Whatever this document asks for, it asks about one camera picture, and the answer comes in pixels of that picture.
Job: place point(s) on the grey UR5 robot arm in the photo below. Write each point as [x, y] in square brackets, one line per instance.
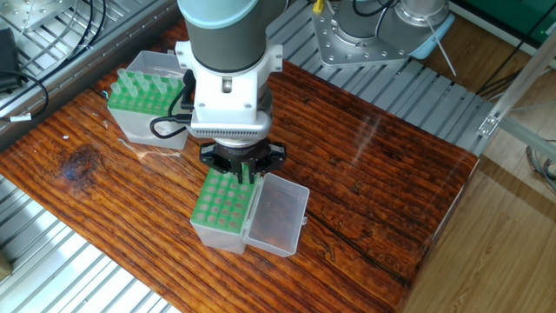
[226, 52]

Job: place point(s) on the aluminium frame profile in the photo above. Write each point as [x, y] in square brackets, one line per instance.
[521, 83]

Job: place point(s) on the clear pipette box green rack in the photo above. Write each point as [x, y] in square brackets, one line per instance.
[221, 213]
[130, 117]

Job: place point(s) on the silver robot base mount plate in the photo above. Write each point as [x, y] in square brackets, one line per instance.
[365, 48]

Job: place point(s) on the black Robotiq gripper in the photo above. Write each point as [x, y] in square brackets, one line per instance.
[217, 155]

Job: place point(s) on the thin white plastic strip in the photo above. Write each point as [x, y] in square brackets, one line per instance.
[443, 48]

